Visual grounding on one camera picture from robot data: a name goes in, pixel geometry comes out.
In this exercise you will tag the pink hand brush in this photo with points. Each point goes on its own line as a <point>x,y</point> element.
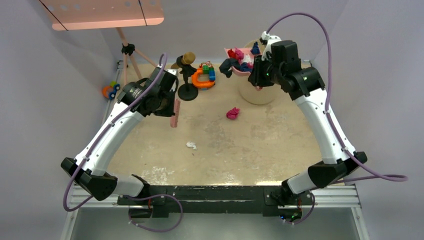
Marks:
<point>176,111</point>

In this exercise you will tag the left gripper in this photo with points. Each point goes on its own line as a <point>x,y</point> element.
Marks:
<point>169,111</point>

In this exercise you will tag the blue paper scrap centre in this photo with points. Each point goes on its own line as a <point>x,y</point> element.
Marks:
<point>245,67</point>

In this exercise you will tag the beige round bin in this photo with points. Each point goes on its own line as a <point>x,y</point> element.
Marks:
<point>254,95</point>

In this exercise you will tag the white paper scrap left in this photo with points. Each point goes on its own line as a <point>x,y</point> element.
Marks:
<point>191,145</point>

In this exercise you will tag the magenta paper ball right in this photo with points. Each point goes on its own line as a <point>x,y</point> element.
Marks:
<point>233,113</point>

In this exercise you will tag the orange blue toy car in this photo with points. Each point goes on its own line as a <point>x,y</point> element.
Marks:
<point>110,91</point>

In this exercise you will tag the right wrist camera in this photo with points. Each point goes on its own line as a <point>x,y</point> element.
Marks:
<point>266,40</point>

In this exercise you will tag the orange toy block set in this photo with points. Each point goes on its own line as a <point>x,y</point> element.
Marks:
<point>205,76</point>

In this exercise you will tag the white paper scrap top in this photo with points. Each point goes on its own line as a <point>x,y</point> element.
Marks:
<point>248,59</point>

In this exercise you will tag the blue paper scrap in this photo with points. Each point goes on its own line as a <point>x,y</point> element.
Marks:
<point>245,67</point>
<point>255,50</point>

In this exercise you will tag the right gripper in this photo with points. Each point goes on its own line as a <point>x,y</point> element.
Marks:
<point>256,77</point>

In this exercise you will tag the black microphone stand toy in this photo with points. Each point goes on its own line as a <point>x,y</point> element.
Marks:
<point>187,91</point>

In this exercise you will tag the black base frame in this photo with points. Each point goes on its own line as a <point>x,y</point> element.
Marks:
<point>266,200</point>

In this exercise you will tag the red paper scrap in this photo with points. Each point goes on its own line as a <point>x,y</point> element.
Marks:
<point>231,53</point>

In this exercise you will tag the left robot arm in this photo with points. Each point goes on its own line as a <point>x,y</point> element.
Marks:
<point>137,100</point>

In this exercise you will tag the blue paper scrap bottom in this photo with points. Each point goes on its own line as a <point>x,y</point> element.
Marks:
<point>255,50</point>

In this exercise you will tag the pink dustpan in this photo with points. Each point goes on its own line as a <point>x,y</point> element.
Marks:
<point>246,51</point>

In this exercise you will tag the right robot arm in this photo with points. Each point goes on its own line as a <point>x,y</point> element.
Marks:
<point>280,65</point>

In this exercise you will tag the large dark paper scrap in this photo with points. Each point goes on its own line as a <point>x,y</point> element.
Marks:
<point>227,65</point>

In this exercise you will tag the white paper scrap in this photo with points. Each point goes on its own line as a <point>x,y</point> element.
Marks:
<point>191,145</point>
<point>248,59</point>

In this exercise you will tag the pink music stand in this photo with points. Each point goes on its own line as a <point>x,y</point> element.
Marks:
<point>71,15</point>

